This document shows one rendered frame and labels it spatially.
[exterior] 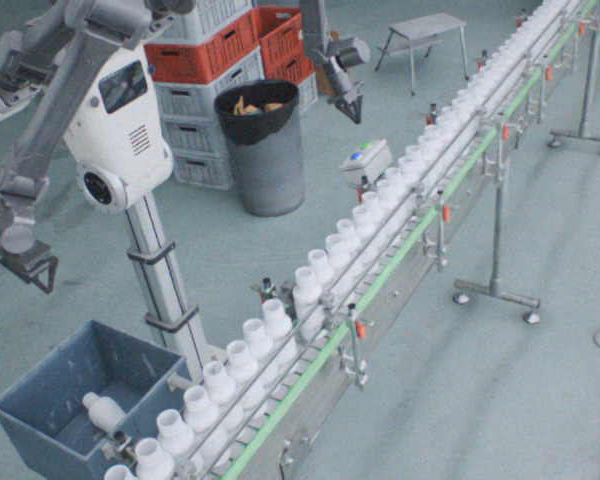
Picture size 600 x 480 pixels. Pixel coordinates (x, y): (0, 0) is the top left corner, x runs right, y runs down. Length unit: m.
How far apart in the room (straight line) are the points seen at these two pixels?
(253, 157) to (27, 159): 2.30
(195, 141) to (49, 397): 2.45
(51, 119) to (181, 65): 2.60
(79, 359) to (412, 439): 1.26
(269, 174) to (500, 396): 1.64
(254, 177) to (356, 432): 1.56
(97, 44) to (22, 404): 0.90
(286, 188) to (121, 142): 1.99
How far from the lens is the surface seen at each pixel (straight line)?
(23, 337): 3.38
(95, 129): 1.63
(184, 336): 2.07
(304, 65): 4.74
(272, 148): 3.42
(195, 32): 3.60
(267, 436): 1.29
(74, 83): 1.14
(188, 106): 3.83
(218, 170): 3.93
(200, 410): 1.14
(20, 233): 1.25
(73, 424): 1.80
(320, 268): 1.37
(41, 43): 1.32
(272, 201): 3.59
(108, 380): 1.84
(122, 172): 1.69
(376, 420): 2.55
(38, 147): 1.22
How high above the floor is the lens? 1.98
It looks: 36 degrees down
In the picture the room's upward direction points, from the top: 9 degrees counter-clockwise
